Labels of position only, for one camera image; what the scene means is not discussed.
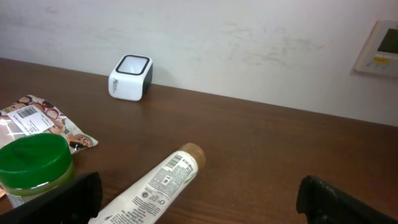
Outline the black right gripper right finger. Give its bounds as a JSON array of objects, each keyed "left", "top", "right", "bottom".
[{"left": 296, "top": 175, "right": 397, "bottom": 224}]

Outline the white wall control panel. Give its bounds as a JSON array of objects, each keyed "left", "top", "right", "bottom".
[{"left": 354, "top": 20, "right": 397, "bottom": 77}]

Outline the green lid spice jar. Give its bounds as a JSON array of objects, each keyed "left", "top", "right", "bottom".
[{"left": 1, "top": 133, "right": 75, "bottom": 208}]

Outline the white cream tube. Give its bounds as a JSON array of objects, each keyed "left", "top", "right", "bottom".
[{"left": 88, "top": 143, "right": 206, "bottom": 224}]

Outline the brown breadcrumb bag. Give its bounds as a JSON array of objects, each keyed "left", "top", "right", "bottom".
[{"left": 1, "top": 95, "right": 98, "bottom": 154}]

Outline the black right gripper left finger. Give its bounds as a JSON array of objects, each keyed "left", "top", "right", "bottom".
[{"left": 1, "top": 172, "right": 103, "bottom": 224}]

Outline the white barcode scanner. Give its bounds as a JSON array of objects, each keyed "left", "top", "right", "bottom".
[{"left": 108, "top": 54, "right": 153, "bottom": 101}]

